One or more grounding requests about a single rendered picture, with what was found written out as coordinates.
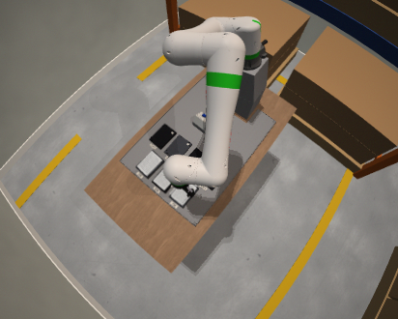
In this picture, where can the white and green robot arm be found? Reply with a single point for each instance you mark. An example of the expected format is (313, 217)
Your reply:
(224, 55)

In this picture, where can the grey control panel with coloured keys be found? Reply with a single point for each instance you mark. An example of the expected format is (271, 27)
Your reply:
(199, 121)

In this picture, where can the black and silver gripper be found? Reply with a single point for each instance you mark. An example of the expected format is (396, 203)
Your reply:
(189, 190)

